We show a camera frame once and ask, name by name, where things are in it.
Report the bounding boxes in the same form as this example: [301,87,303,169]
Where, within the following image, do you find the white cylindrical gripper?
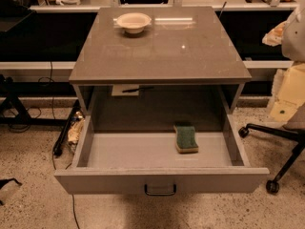
[262,21,305,122]

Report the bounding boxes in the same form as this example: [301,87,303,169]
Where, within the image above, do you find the green and yellow sponge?
[173,122,198,154]

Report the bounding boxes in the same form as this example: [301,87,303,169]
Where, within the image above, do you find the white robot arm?
[262,0,305,122]

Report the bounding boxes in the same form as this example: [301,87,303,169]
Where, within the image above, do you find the grey cabinet with glossy top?
[68,6,253,116]

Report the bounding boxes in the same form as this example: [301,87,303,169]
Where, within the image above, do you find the open grey top drawer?
[53,89,271,196]

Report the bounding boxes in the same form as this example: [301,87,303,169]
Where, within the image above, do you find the white paper bowl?
[116,12,152,34]

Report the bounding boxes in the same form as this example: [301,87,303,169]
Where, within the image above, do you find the white label with black pen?
[112,84,150,96]

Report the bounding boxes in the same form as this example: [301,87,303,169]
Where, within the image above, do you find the crumpled wrapper on floor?
[68,111,85,144]

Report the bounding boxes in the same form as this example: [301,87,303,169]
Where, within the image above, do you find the black power strip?
[52,100,80,156]

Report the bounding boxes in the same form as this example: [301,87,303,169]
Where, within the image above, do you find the black desk leg stand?
[0,74,67,126]

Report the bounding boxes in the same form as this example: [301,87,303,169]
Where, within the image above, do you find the long white bench rail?
[0,60,293,82]

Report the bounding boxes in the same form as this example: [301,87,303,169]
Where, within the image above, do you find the black drawer handle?
[144,184,177,197]

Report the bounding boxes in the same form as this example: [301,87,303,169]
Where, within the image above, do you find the black floor cable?
[51,150,82,229]

